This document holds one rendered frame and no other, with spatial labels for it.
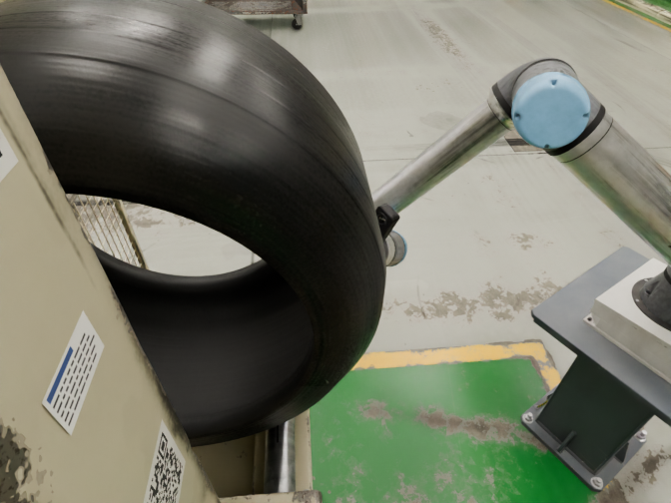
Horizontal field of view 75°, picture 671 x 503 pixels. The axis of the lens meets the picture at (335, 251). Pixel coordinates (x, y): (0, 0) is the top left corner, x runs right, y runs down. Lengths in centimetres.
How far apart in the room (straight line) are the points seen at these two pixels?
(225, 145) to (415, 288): 187
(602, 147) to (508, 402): 122
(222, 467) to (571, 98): 84
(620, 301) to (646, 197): 48
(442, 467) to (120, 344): 151
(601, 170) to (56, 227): 84
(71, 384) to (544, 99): 77
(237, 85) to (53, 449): 28
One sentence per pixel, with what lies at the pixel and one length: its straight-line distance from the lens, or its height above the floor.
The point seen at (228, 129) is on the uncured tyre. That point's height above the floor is 141.
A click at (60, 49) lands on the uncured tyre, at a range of 39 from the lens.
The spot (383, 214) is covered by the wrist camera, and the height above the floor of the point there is 104.
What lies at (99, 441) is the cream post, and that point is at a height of 134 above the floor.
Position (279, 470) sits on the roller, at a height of 92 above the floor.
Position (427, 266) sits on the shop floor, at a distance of 229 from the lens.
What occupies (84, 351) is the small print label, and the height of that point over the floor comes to 138.
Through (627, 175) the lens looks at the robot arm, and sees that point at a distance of 93.
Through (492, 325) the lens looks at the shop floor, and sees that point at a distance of 211.
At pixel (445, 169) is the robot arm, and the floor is 102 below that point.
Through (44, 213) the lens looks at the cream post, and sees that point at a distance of 23.
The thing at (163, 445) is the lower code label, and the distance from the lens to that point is 37.
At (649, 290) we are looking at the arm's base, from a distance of 142.
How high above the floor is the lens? 156
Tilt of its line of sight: 42 degrees down
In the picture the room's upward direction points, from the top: straight up
